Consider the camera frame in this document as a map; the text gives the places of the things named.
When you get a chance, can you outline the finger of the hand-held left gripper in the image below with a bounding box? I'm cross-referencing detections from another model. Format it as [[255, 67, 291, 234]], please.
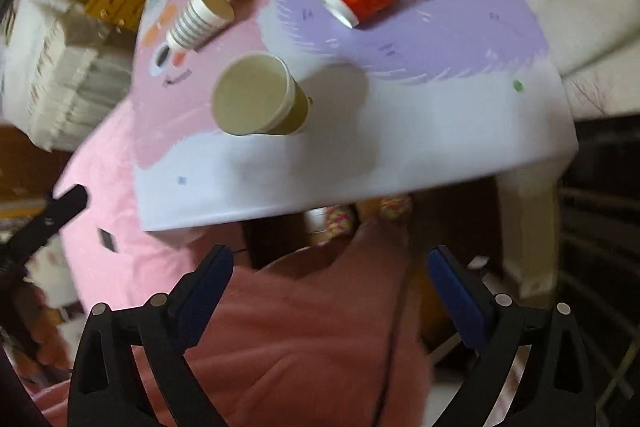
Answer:
[[0, 185, 90, 280]]

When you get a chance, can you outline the tan paper cup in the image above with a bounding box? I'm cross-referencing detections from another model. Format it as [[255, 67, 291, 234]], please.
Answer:
[[211, 52, 314, 138]]

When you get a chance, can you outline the dark metal rack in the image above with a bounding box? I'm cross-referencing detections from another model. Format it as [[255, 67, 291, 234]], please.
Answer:
[[555, 107, 640, 408]]

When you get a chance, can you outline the grey striped white paper cup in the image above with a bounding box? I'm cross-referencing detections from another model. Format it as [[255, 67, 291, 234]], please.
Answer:
[[165, 0, 236, 54]]

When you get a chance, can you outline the white ribbed stack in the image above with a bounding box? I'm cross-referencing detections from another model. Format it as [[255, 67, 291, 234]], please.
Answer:
[[0, 0, 135, 152]]

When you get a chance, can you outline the white cushioned sofa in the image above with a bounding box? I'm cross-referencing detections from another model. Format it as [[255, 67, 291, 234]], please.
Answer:
[[460, 0, 640, 120]]

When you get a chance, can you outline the person's pink trouser leg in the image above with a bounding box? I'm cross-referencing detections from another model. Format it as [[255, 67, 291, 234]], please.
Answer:
[[42, 217, 436, 427]]

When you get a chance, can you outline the cartoon printed small table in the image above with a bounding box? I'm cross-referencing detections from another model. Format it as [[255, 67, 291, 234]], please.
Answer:
[[131, 0, 580, 303]]

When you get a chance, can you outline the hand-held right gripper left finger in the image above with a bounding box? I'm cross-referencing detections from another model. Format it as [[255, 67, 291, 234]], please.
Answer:
[[67, 245, 234, 427]]

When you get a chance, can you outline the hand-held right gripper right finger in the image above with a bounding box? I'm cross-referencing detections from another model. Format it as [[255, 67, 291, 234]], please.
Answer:
[[427, 245, 598, 427]]

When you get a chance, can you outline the pink blanket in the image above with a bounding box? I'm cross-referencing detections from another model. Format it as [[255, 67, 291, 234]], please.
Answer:
[[52, 97, 251, 325]]

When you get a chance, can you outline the patterned slipper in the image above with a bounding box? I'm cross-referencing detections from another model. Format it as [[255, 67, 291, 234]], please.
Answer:
[[380, 196, 414, 223], [324, 204, 359, 240]]

